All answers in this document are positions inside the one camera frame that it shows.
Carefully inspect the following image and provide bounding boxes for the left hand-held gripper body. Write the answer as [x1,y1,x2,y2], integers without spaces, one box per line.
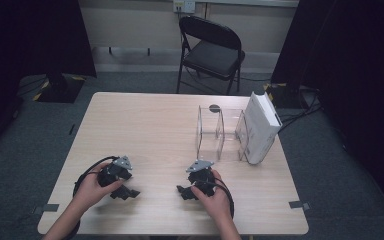
[97,155,134,193]

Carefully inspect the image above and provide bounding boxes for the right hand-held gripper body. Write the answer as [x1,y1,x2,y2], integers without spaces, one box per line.
[185,159,217,196]

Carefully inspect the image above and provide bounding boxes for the clear acrylic rack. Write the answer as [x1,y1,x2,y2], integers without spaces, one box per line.
[196,104,252,163]

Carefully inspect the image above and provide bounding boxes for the white box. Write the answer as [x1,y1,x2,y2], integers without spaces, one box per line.
[244,91,284,166]

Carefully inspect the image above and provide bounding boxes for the person's right hand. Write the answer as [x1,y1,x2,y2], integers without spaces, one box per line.
[190,169,234,223]

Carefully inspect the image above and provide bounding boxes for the person's left hand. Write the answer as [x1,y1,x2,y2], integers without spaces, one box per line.
[71,161,126,214]

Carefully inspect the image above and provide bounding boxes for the grey tape strip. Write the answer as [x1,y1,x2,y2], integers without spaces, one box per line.
[33,203,60,215]
[288,200,311,211]

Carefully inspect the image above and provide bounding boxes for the black stand base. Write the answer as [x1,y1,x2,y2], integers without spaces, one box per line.
[263,82,303,109]
[33,72,86,104]

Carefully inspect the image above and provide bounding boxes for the black folding chair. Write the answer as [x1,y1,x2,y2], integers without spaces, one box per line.
[175,14,247,96]

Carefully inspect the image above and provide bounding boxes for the black curtain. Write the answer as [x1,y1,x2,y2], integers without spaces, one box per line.
[0,0,97,158]
[271,0,384,211]

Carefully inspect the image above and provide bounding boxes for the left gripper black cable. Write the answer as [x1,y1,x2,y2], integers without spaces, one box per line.
[69,155,120,240]

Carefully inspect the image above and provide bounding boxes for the thin black floor cable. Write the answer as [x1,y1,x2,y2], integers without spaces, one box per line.
[239,75,274,83]

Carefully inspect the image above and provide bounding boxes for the black floor cables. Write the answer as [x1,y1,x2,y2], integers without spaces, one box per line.
[274,87,324,134]

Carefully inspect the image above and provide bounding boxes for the white wall socket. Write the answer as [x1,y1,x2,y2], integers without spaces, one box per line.
[173,0,196,14]

